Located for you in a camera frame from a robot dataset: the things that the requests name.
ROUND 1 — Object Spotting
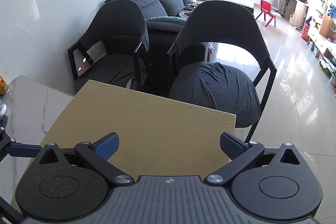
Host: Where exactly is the grey sofa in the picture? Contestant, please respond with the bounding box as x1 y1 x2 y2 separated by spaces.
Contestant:
104 0 255 38

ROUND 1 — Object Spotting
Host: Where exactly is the black dining chair left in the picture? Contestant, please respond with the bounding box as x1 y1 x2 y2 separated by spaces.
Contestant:
68 0 151 92

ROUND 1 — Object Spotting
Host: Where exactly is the gold drink can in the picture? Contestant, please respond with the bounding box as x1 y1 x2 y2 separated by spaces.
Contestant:
0 76 9 96

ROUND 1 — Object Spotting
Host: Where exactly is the black dining chair right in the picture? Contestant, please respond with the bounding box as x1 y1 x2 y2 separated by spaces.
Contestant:
169 1 277 141

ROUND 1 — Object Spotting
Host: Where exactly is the red children's chair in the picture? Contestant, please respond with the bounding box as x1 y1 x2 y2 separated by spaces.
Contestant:
255 0 276 27

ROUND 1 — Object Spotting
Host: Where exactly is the tan shoe box lid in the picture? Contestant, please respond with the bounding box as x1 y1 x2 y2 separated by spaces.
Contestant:
10 79 237 210

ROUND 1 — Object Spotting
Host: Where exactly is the white digital thermometer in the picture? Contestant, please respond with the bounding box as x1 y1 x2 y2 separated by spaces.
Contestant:
0 103 7 119

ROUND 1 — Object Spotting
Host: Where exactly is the black dining chair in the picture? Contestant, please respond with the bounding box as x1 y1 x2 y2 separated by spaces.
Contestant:
68 0 151 92
169 1 277 141

